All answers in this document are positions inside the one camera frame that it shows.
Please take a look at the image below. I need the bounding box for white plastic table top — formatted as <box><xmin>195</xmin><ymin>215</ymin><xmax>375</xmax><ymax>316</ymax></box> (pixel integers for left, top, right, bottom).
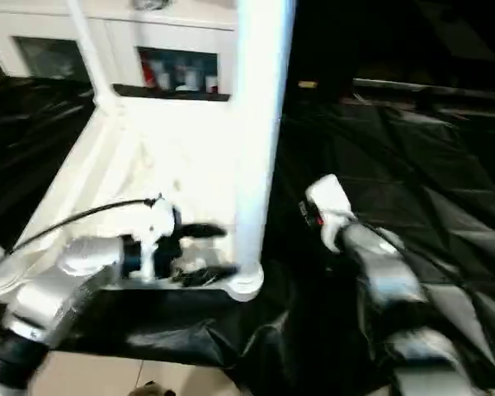
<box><xmin>0</xmin><ymin>88</ymin><xmax>266</xmax><ymax>305</ymax></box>

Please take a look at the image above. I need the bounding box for black mat cloth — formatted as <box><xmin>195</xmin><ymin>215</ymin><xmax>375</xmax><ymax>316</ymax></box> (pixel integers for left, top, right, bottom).
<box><xmin>0</xmin><ymin>73</ymin><xmax>495</xmax><ymax>391</ymax></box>

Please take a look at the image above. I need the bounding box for grey metal bar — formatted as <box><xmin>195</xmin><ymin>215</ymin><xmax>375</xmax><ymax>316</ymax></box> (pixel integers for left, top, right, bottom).
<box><xmin>351</xmin><ymin>77</ymin><xmax>495</xmax><ymax>99</ymax></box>

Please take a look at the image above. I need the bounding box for white glass-door cabinet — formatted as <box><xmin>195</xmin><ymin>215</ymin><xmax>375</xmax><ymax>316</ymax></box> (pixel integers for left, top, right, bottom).
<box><xmin>0</xmin><ymin>0</ymin><xmax>239</xmax><ymax>95</ymax></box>

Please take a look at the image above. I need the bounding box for grey bundle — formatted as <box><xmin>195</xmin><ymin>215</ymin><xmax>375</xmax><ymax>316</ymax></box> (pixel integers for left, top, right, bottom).
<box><xmin>133</xmin><ymin>0</ymin><xmax>173</xmax><ymax>12</ymax></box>

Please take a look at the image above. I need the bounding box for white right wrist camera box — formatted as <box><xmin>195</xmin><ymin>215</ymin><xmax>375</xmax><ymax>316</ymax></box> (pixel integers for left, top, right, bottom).
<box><xmin>303</xmin><ymin>172</ymin><xmax>356</xmax><ymax>253</ymax></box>

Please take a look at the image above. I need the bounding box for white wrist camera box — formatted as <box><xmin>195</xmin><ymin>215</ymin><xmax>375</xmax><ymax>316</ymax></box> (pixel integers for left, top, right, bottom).
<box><xmin>130</xmin><ymin>192</ymin><xmax>183</xmax><ymax>282</ymax></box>
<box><xmin>303</xmin><ymin>172</ymin><xmax>356</xmax><ymax>253</ymax></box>

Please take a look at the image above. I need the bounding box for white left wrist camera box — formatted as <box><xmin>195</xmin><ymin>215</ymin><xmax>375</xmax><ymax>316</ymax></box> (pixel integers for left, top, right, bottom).
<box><xmin>130</xmin><ymin>192</ymin><xmax>183</xmax><ymax>282</ymax></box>

